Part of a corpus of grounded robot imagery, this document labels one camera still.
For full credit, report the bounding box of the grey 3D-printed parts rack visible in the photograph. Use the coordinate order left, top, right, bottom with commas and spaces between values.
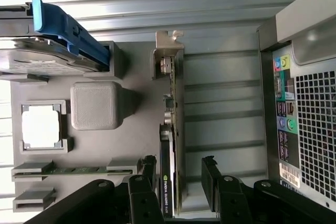
10, 40, 205, 216

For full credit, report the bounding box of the green RAM stick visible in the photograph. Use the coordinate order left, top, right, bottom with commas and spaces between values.
14, 166, 136, 176

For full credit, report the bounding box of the hard disk in blue caddy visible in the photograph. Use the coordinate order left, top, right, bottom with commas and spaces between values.
0, 0, 111, 74

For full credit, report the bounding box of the open black PC case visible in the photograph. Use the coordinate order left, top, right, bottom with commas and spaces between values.
256, 0, 336, 210

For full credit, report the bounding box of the silver CPU chip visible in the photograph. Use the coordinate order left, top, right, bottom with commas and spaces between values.
22, 104, 63, 149

